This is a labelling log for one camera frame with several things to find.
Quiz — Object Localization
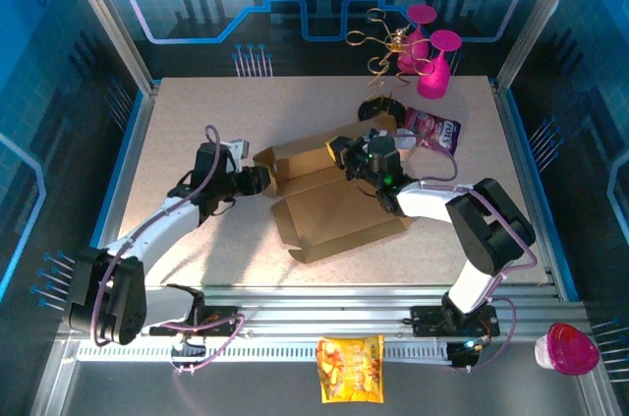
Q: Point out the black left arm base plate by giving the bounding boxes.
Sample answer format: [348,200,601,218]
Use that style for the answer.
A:
[166,305,245,338]

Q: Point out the aluminium frame post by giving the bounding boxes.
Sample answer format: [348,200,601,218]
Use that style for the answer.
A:
[494,0,577,88]
[56,0,154,92]

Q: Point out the white slotted cable duct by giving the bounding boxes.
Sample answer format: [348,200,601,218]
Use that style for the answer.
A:
[77,341,453,364]

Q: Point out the gold wire glass rack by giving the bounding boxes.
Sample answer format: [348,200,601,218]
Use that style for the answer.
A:
[345,7,433,123]

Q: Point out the pink plastic cup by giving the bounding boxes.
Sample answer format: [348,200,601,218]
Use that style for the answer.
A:
[534,322,600,377]

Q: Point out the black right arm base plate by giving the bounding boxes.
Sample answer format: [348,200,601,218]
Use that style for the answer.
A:
[410,305,500,338]

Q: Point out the yellow chips bag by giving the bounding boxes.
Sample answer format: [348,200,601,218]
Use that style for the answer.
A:
[315,334,386,405]

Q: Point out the purple snack packet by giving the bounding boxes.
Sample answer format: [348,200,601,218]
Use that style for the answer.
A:
[403,107,462,156]

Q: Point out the brown cardboard paper box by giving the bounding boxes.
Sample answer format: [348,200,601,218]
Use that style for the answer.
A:
[253,115,414,265]

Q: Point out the aluminium front rail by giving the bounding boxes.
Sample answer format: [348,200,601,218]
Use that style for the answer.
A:
[68,285,591,346]

